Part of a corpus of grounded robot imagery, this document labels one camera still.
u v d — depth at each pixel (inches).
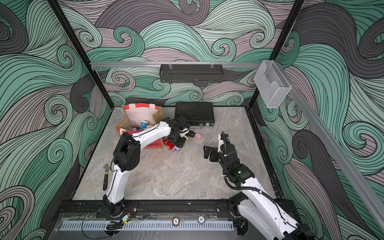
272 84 30.8
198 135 39.4
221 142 27.6
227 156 22.2
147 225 27.4
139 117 38.4
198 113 43.5
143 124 38.0
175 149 34.6
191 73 40.2
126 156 21.6
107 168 34.4
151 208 29.2
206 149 28.1
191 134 39.4
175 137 31.3
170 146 36.7
